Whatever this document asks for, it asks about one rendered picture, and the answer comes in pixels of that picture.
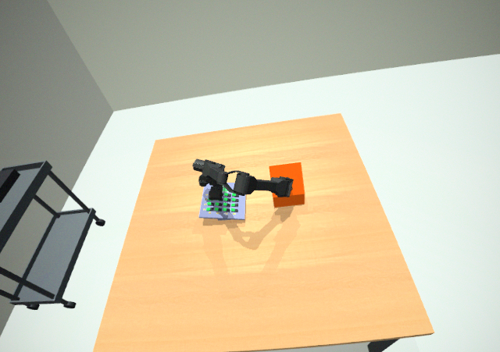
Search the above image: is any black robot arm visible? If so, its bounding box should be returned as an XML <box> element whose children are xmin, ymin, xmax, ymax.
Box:
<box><xmin>192</xmin><ymin>158</ymin><xmax>294</xmax><ymax>197</ymax></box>

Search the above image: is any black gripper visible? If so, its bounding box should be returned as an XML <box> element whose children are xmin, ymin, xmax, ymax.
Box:
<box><xmin>209</xmin><ymin>179</ymin><xmax>223</xmax><ymax>201</ymax></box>

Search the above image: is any grey-blue switch panel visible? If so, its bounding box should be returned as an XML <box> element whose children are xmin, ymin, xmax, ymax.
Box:
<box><xmin>198</xmin><ymin>184</ymin><xmax>245</xmax><ymax>221</ymax></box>

